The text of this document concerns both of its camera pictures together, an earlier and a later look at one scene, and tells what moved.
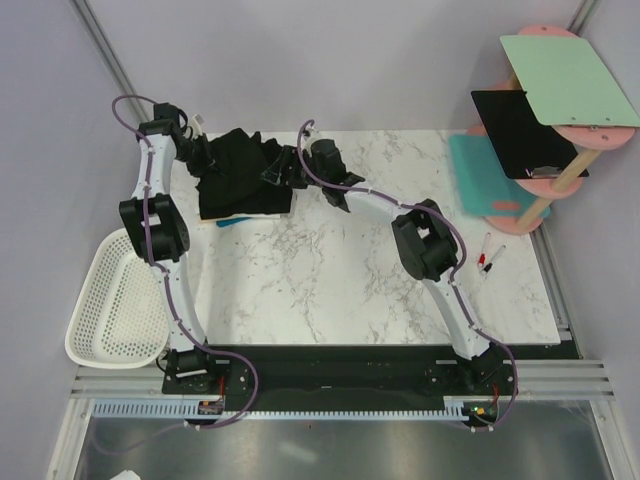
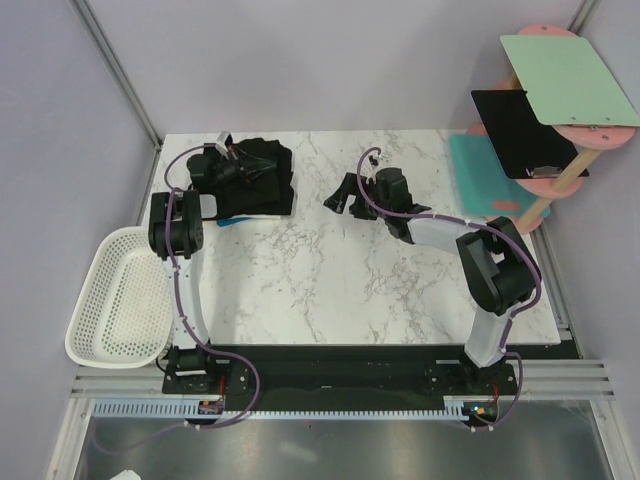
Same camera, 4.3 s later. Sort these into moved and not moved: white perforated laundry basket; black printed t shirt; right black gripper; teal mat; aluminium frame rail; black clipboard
Moved: black printed t shirt; right black gripper
Not moved: aluminium frame rail; white perforated laundry basket; black clipboard; teal mat
